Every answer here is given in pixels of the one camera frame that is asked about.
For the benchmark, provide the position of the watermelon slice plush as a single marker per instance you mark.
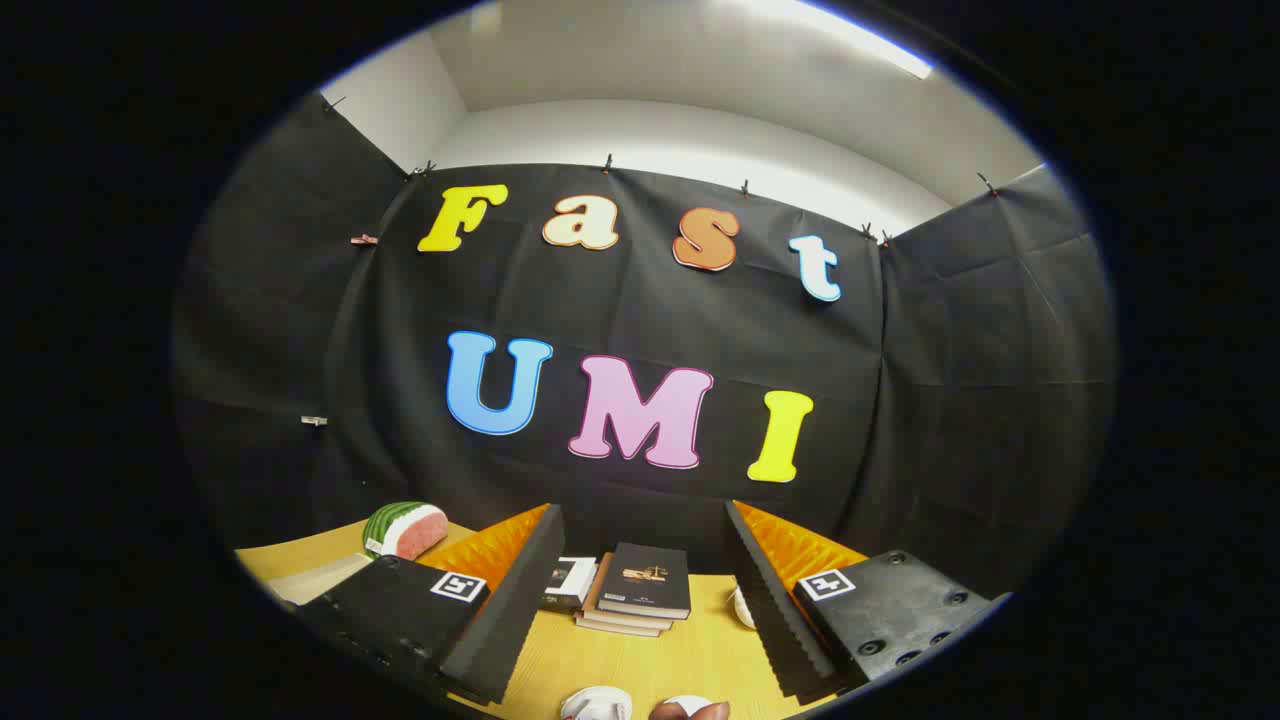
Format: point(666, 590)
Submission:
point(400, 530)

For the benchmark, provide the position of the white portrait cover book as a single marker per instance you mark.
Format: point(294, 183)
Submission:
point(570, 580)

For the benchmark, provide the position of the white plush toy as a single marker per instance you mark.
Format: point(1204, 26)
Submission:
point(745, 608)

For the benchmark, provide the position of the white canvas shoe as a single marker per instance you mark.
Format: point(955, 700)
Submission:
point(688, 703)
point(597, 704)

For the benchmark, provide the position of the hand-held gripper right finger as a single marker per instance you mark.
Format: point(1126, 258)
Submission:
point(775, 620)

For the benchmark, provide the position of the thin brown book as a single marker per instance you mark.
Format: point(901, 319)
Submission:
point(620, 628)

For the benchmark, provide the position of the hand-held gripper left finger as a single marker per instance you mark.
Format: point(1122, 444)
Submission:
point(510, 620)

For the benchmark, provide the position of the brown cover book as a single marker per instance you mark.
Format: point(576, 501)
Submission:
point(598, 598)

